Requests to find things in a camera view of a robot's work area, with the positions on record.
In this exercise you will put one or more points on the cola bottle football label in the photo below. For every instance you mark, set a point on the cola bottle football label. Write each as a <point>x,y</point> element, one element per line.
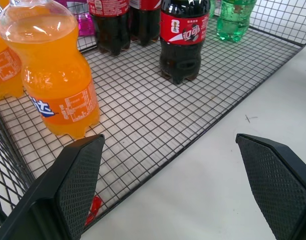
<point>184,40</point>

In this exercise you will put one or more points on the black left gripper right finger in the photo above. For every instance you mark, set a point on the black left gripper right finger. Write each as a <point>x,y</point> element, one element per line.
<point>275,185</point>

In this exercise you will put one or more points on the small red plastic clip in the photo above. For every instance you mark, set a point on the small red plastic clip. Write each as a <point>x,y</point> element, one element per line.
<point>94,208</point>

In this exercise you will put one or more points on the pink bottle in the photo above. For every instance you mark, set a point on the pink bottle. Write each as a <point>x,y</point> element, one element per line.
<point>85,23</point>

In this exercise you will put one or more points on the orange soda bottle blue logo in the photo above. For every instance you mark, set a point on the orange soda bottle blue logo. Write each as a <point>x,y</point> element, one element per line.
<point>52,72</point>

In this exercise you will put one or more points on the green soda bottle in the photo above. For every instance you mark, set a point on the green soda bottle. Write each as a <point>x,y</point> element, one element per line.
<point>233,20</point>

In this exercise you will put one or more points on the cola bottle red label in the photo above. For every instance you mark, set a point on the cola bottle red label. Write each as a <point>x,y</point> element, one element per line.
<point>110,25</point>
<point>145,20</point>

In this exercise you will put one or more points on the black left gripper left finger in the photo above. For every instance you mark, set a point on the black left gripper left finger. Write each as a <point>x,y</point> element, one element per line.
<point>55,190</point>

